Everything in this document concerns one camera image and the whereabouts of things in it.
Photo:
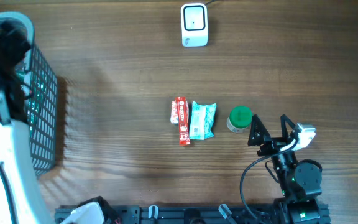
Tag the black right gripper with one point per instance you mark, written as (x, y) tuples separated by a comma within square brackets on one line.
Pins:
[(265, 136)]

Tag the green lid jar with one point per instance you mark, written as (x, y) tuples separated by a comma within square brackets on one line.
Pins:
[(239, 119)]

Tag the teal tissue packet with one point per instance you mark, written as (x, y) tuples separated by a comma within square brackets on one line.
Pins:
[(202, 120)]

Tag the orange red snack packet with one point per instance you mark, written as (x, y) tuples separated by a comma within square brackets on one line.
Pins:
[(174, 113)]

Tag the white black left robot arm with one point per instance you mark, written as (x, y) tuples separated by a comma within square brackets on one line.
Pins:
[(20, 197)]

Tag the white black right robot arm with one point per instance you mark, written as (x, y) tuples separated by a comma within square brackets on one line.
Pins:
[(300, 181)]

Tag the white barcode scanner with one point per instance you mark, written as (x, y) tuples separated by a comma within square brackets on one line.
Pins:
[(194, 25)]

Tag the grey plastic mesh basket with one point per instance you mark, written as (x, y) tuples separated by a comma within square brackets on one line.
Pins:
[(42, 82)]

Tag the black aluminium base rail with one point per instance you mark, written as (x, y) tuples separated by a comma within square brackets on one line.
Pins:
[(267, 213)]

